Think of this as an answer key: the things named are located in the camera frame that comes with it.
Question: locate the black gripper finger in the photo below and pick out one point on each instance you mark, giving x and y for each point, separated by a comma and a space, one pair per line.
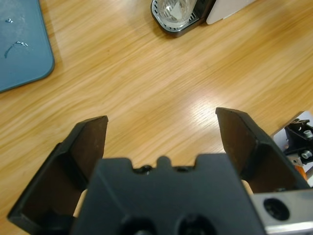
56, 178
264, 161

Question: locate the clear glass cup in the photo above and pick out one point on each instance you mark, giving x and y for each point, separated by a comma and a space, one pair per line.
173, 12

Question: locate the white capsule coffee machine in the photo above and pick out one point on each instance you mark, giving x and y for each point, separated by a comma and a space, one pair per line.
227, 9

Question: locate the teal plastic tray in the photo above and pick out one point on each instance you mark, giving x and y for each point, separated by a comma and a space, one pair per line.
22, 49

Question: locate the silver grille drip tray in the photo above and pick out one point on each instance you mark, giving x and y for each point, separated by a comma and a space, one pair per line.
174, 30

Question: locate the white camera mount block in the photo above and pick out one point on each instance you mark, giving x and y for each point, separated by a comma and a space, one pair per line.
281, 137

